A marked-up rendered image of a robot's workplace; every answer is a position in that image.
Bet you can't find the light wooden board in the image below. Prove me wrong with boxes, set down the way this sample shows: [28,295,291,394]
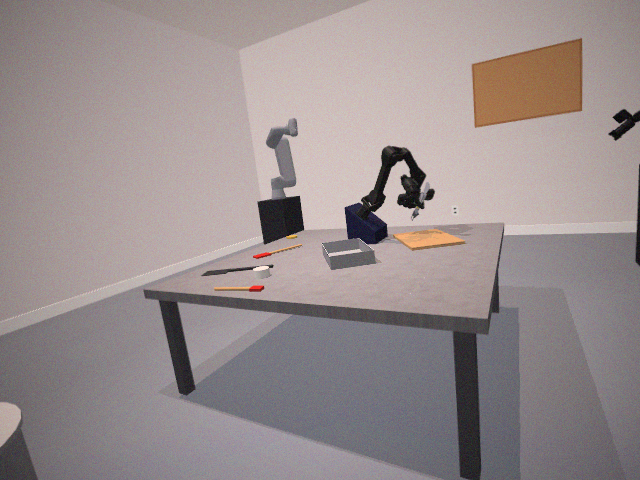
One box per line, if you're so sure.
[393,229,465,251]

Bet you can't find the white round disc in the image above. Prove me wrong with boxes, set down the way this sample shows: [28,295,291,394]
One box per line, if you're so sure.
[253,266,270,279]

